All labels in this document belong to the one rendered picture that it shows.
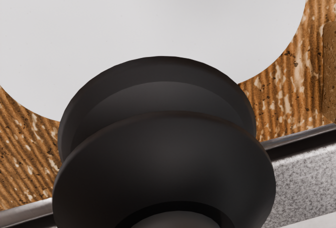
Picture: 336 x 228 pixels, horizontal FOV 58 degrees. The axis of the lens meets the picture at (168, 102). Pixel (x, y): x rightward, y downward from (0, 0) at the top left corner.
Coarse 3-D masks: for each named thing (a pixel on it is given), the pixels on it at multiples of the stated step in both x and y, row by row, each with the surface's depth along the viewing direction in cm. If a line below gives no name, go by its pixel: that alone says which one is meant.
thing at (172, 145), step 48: (144, 96) 5; (192, 96) 5; (96, 144) 4; (144, 144) 4; (192, 144) 4; (240, 144) 5; (96, 192) 4; (144, 192) 4; (192, 192) 4; (240, 192) 5
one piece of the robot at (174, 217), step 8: (152, 216) 4; (160, 216) 4; (168, 216) 4; (176, 216) 4; (184, 216) 4; (192, 216) 4; (200, 216) 4; (136, 224) 4; (144, 224) 4; (152, 224) 4; (160, 224) 4; (168, 224) 4; (176, 224) 4; (184, 224) 4; (192, 224) 4; (200, 224) 4; (208, 224) 4; (216, 224) 4
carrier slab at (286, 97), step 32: (320, 0) 15; (320, 32) 16; (288, 64) 17; (320, 64) 17; (0, 96) 16; (256, 96) 18; (288, 96) 18; (320, 96) 18; (0, 128) 17; (32, 128) 17; (256, 128) 19; (288, 128) 19; (0, 160) 18; (32, 160) 18; (0, 192) 19; (32, 192) 20
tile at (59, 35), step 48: (0, 0) 13; (48, 0) 13; (96, 0) 13; (144, 0) 13; (192, 0) 13; (240, 0) 14; (288, 0) 14; (0, 48) 14; (48, 48) 14; (96, 48) 14; (144, 48) 14; (192, 48) 14; (240, 48) 15; (48, 96) 15
